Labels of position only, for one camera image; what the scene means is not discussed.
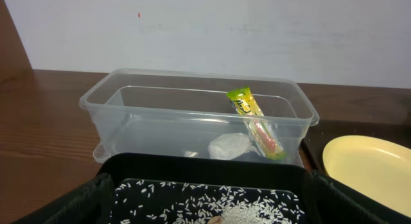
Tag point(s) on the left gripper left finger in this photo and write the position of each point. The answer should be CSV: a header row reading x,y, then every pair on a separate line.
x,y
88,204

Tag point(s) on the green snack wrapper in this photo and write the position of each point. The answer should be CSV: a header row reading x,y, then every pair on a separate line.
x,y
261,131

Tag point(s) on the white tissue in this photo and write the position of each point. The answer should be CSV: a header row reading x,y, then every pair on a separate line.
x,y
231,146

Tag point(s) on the clear plastic bin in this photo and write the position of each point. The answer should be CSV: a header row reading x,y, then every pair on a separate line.
x,y
179,113

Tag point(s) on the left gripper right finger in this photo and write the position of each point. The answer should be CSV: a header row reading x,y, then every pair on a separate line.
x,y
328,201

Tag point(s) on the black waste tray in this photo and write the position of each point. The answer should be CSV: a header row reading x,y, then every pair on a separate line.
x,y
203,171

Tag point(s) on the rice and food scraps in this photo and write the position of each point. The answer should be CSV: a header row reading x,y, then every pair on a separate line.
x,y
151,201

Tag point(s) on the yellow plate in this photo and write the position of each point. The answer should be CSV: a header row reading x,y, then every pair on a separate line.
x,y
375,167

